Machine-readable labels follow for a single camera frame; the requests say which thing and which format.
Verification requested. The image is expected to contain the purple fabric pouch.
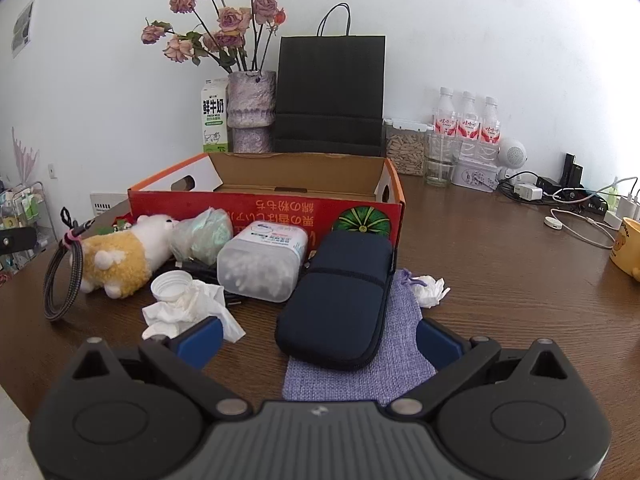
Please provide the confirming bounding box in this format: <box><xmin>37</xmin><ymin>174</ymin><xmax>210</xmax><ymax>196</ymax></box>
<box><xmin>282</xmin><ymin>269</ymin><xmax>436</xmax><ymax>405</ymax></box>

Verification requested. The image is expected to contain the small white tissue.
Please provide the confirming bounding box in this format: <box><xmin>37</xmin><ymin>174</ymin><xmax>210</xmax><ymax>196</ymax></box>
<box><xmin>410</xmin><ymin>275</ymin><xmax>450</xmax><ymax>309</ymax></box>

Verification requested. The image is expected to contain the black braided cable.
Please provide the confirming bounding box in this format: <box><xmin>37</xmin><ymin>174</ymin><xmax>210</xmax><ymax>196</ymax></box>
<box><xmin>42</xmin><ymin>206</ymin><xmax>99</xmax><ymax>323</ymax></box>

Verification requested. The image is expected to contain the clear cotton swab box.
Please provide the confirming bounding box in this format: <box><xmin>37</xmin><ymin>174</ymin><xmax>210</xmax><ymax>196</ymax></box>
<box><xmin>216</xmin><ymin>220</ymin><xmax>308</xmax><ymax>304</ymax></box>

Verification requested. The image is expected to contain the yellow white plush toy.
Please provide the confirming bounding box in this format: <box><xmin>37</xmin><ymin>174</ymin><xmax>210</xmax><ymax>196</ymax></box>
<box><xmin>80</xmin><ymin>214</ymin><xmax>178</xmax><ymax>299</ymax></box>

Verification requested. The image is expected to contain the green packet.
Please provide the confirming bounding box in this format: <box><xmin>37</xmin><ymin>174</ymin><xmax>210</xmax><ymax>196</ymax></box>
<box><xmin>169</xmin><ymin>207</ymin><xmax>233</xmax><ymax>266</ymax></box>

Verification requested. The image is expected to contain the navy zipper case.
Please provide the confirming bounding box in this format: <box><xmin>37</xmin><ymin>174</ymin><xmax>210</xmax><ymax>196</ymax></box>
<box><xmin>274</xmin><ymin>231</ymin><xmax>396</xmax><ymax>370</ymax></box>

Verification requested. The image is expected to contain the small white cap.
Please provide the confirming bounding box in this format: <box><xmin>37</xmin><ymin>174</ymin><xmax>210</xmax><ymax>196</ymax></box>
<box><xmin>142</xmin><ymin>322</ymin><xmax>180</xmax><ymax>340</ymax></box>

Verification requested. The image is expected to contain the white board with label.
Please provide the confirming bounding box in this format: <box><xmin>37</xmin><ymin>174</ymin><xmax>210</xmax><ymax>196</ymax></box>
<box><xmin>90</xmin><ymin>192</ymin><xmax>128</xmax><ymax>217</ymax></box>

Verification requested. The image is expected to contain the white power adapter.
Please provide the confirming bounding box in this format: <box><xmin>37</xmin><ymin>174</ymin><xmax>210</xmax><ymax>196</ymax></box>
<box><xmin>514</xmin><ymin>183</ymin><xmax>544</xmax><ymax>202</ymax></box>

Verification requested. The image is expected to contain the red cardboard box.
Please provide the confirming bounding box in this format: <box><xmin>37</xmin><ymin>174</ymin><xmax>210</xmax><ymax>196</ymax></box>
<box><xmin>128</xmin><ymin>153</ymin><xmax>406</xmax><ymax>249</ymax></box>

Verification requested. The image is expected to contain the clear drinking glass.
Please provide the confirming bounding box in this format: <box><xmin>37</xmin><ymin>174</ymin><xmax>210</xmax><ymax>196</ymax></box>
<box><xmin>425</xmin><ymin>131</ymin><xmax>458</xmax><ymax>186</ymax></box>

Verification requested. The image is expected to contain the water bottle red label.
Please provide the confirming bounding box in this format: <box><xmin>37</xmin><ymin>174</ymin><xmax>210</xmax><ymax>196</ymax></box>
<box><xmin>457</xmin><ymin>91</ymin><xmax>480</xmax><ymax>159</ymax></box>
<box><xmin>434</xmin><ymin>87</ymin><xmax>457</xmax><ymax>136</ymax></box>
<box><xmin>477</xmin><ymin>96</ymin><xmax>501</xmax><ymax>164</ymax></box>

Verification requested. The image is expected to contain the white round speaker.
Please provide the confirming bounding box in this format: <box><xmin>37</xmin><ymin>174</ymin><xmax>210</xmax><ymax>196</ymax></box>
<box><xmin>497</xmin><ymin>138</ymin><xmax>527</xmax><ymax>181</ymax></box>

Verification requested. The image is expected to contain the yellow mug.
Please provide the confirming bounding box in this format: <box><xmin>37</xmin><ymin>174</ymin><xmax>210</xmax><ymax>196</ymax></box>
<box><xmin>610</xmin><ymin>218</ymin><xmax>640</xmax><ymax>282</ymax></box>

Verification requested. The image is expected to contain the clear jar of seeds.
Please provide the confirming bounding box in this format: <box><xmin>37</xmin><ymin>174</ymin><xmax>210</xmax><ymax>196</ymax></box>
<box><xmin>384</xmin><ymin>118</ymin><xmax>433</xmax><ymax>177</ymax></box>

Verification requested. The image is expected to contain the green white milk carton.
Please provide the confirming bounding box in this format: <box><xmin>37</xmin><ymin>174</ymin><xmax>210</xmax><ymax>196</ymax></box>
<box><xmin>201</xmin><ymin>78</ymin><xmax>229</xmax><ymax>153</ymax></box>

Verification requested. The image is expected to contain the purple ceramic vase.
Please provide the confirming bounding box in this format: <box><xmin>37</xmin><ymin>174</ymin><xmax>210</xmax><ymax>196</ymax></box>
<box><xmin>227</xmin><ymin>70</ymin><xmax>277</xmax><ymax>154</ymax></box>

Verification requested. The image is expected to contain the black paper bag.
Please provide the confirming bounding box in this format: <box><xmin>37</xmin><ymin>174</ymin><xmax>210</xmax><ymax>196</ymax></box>
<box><xmin>272</xmin><ymin>2</ymin><xmax>386</xmax><ymax>156</ymax></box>

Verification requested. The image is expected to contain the dried rose bouquet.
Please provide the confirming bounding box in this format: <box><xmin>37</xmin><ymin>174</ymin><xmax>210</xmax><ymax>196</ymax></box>
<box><xmin>140</xmin><ymin>0</ymin><xmax>286</xmax><ymax>74</ymax></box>

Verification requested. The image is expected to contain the white lid ring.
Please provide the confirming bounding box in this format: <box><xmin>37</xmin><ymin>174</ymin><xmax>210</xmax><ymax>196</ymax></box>
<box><xmin>150</xmin><ymin>270</ymin><xmax>196</xmax><ymax>302</ymax></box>

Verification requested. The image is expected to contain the white charger cable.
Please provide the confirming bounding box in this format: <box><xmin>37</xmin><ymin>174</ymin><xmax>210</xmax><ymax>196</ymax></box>
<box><xmin>543</xmin><ymin>174</ymin><xmax>640</xmax><ymax>250</ymax></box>

